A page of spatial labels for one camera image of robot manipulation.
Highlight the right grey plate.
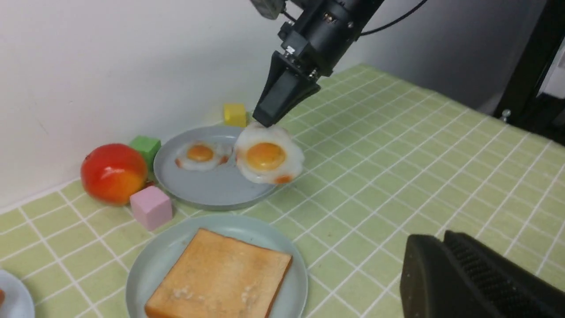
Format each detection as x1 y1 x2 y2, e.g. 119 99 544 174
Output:
153 125 277 211

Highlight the black metal frame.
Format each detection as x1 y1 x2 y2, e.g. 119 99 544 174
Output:
492 0 565 144

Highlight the left blue plate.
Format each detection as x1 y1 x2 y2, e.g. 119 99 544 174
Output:
0 270 36 318

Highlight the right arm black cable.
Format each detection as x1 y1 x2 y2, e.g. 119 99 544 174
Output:
360 0 429 37

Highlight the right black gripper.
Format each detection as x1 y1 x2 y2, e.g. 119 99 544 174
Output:
252 0 376 127

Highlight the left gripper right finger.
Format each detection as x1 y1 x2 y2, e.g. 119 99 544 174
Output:
443 230 565 318

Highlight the fried egg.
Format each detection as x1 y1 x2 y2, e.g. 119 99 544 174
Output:
175 140 234 172
234 121 305 184

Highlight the centre teal plate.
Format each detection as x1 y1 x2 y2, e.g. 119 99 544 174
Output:
125 213 309 318

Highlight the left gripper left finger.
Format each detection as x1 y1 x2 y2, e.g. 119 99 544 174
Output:
400 234 503 318

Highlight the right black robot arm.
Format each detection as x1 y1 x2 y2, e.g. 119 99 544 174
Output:
252 0 383 127

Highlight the yellow cube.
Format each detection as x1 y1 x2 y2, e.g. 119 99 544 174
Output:
223 103 248 128

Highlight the pink cube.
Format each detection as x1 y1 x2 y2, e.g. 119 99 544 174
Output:
130 185 173 231

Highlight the green cube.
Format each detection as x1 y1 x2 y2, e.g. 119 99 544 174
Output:
128 135 162 172

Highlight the red apple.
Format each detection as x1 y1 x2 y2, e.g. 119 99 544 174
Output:
80 143 149 207

